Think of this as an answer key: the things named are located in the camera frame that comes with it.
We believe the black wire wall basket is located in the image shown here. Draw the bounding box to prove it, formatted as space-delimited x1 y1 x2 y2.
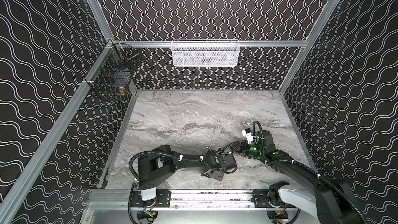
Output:
89 43 141 102

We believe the brass fitting in basket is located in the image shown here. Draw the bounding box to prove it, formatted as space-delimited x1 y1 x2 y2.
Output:
119 87 125 96

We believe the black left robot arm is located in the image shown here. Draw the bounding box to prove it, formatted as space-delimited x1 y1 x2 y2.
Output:
128 142 241 218

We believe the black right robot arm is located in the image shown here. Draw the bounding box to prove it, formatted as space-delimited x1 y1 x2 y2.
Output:
239 120 367 224

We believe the white mesh wall basket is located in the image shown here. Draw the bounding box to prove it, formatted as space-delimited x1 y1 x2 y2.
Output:
171 39 240 67

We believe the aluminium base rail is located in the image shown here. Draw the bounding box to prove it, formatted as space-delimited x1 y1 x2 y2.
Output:
88 186 317 215

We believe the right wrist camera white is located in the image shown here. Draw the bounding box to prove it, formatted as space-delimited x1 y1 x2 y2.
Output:
242 128 255 145

